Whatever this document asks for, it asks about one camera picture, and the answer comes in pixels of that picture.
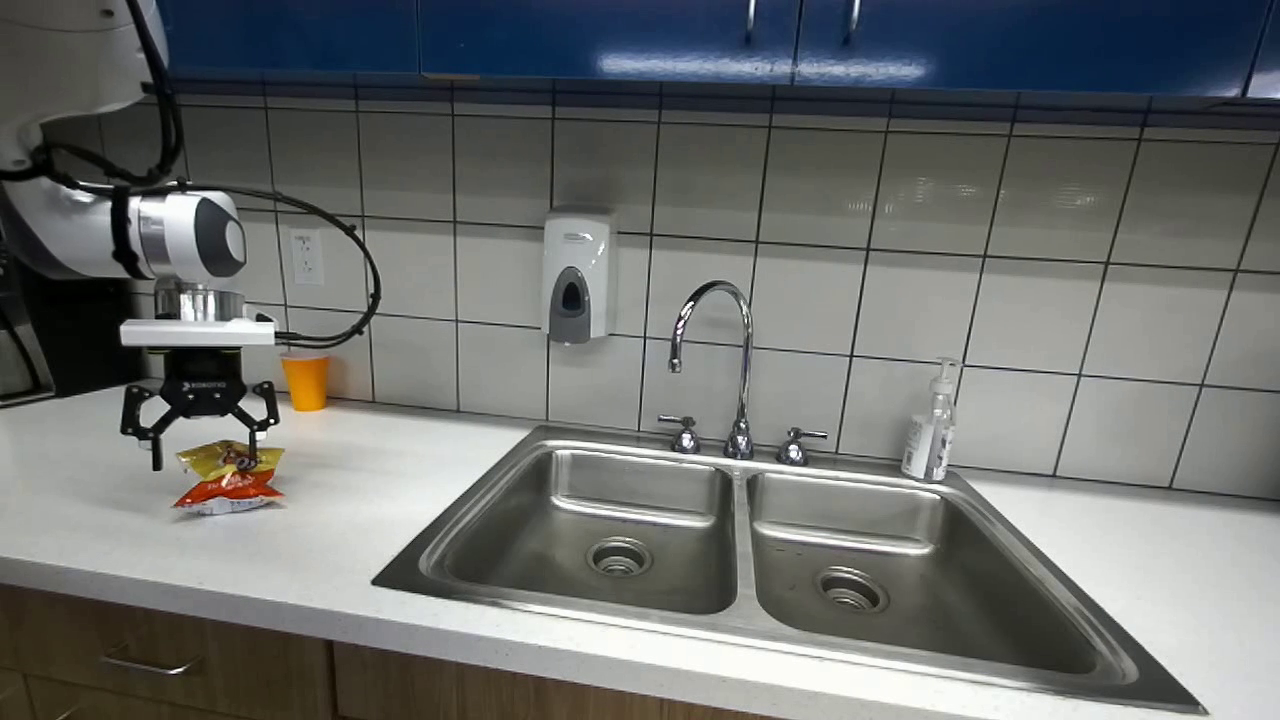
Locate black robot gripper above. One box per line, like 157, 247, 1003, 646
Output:
119, 350, 279, 474

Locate red yellow snack packet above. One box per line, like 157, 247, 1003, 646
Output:
175, 441, 284, 516

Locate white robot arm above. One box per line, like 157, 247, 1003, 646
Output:
0, 0, 279, 469

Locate stainless steel double sink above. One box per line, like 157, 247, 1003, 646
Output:
382, 430, 1196, 711

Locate orange plastic cup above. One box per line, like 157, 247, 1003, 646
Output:
279, 353, 329, 414

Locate wooden lower drawers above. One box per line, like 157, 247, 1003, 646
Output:
6, 588, 753, 720

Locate chrome gooseneck faucet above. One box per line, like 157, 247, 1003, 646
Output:
663, 278, 822, 469

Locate clear soap pump bottle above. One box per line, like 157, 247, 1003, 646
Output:
899, 355, 960, 480

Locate blue upper cabinets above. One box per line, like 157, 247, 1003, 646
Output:
161, 0, 1277, 99

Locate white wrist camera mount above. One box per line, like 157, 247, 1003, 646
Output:
119, 316, 278, 350

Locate white wall power outlet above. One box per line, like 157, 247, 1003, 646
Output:
284, 230, 325, 288

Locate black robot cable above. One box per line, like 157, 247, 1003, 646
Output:
0, 0, 388, 355

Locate white wall soap dispenser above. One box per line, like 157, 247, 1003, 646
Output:
543, 218, 612, 343

